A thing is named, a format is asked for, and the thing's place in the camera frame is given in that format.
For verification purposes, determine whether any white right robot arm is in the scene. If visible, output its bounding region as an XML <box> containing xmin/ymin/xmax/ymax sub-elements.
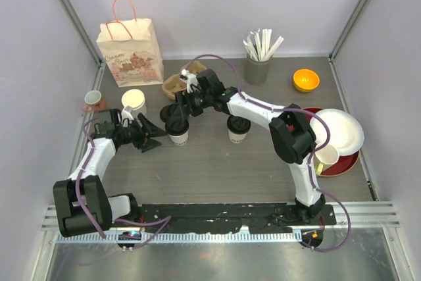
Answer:
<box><xmin>160</xmin><ymin>69</ymin><xmax>326</xmax><ymax>225</ymax></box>

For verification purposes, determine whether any brown cardboard cup carrier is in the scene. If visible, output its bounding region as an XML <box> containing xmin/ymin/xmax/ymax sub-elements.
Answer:
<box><xmin>162</xmin><ymin>61</ymin><xmax>207</xmax><ymax>101</ymax></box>

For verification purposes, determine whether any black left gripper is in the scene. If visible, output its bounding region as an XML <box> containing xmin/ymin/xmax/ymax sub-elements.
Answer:
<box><xmin>116</xmin><ymin>114</ymin><xmax>166</xmax><ymax>153</ymax></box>

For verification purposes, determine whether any grey straw holder cup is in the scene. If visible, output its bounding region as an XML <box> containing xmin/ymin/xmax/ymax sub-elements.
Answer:
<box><xmin>244</xmin><ymin>55</ymin><xmax>272</xmax><ymax>86</ymax></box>

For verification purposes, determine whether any black cup lid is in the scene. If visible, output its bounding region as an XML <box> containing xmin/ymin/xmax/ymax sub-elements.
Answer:
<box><xmin>165</xmin><ymin>120</ymin><xmax>189</xmax><ymax>136</ymax></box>
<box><xmin>227</xmin><ymin>115</ymin><xmax>251</xmax><ymax>135</ymax></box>

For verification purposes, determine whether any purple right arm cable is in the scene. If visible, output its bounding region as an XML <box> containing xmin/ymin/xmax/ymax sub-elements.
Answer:
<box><xmin>184</xmin><ymin>54</ymin><xmax>352</xmax><ymax>255</ymax></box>

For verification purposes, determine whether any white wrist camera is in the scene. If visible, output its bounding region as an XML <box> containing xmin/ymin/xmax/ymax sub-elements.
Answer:
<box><xmin>180</xmin><ymin>69</ymin><xmax>198</xmax><ymax>93</ymax></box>
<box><xmin>121</xmin><ymin>106</ymin><xmax>134</xmax><ymax>122</ymax></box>

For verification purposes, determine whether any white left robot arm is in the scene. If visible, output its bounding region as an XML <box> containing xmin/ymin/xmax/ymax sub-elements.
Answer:
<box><xmin>53</xmin><ymin>107</ymin><xmax>166</xmax><ymax>238</ymax></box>

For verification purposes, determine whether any paper bag with orange handles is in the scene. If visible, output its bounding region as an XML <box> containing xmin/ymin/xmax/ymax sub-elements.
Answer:
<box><xmin>96</xmin><ymin>0</ymin><xmax>164</xmax><ymax>88</ymax></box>

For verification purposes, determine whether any stack of black cup lids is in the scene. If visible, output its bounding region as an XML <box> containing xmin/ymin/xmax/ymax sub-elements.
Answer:
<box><xmin>159</xmin><ymin>105</ymin><xmax>175</xmax><ymax>123</ymax></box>

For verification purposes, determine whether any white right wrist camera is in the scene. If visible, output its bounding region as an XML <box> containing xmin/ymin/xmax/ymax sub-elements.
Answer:
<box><xmin>180</xmin><ymin>69</ymin><xmax>198</xmax><ymax>93</ymax></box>

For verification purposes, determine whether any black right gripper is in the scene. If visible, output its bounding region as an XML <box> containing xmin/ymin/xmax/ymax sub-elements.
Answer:
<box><xmin>170</xmin><ymin>88</ymin><xmax>213</xmax><ymax>123</ymax></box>

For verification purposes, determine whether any red round tray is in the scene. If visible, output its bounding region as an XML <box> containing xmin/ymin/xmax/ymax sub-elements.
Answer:
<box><xmin>307</xmin><ymin>107</ymin><xmax>359</xmax><ymax>177</ymax></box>

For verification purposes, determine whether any white paper plate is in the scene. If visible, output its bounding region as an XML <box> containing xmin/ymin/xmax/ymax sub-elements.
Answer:
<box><xmin>316</xmin><ymin>109</ymin><xmax>364</xmax><ymax>156</ymax></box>

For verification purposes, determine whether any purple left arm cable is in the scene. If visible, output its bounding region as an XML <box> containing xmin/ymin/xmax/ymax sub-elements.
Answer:
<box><xmin>74</xmin><ymin>118</ymin><xmax>172</xmax><ymax>251</ymax></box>

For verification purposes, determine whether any perforated cable duct rail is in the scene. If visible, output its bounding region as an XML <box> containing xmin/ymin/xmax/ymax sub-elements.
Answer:
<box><xmin>56</xmin><ymin>229</ymin><xmax>302</xmax><ymax>244</ymax></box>

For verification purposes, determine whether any small pink ceramic teacup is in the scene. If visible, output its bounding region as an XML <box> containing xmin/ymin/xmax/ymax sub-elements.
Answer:
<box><xmin>82</xmin><ymin>90</ymin><xmax>107</xmax><ymax>113</ymax></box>

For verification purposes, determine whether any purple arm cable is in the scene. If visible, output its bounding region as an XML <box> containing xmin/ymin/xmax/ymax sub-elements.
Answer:
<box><xmin>74</xmin><ymin>118</ymin><xmax>172</xmax><ymax>251</ymax></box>
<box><xmin>184</xmin><ymin>54</ymin><xmax>352</xmax><ymax>255</ymax></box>

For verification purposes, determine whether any orange bowl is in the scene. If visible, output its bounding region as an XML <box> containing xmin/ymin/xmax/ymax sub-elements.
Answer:
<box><xmin>293</xmin><ymin>68</ymin><xmax>320</xmax><ymax>93</ymax></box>

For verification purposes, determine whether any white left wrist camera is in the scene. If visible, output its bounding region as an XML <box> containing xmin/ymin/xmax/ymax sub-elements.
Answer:
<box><xmin>121</xmin><ymin>106</ymin><xmax>134</xmax><ymax>122</ymax></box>

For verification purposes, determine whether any stack of white paper cups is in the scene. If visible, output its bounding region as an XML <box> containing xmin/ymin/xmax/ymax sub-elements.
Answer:
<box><xmin>121</xmin><ymin>89</ymin><xmax>147</xmax><ymax>116</ymax></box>

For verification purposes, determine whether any white paper cup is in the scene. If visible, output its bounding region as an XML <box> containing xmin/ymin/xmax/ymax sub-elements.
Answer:
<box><xmin>228</xmin><ymin>130</ymin><xmax>247</xmax><ymax>144</ymax></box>
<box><xmin>169</xmin><ymin>131</ymin><xmax>189</xmax><ymax>146</ymax></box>

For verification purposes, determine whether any yellow mug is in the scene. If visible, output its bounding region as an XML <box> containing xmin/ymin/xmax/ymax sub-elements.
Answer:
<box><xmin>314</xmin><ymin>144</ymin><xmax>339</xmax><ymax>175</ymax></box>

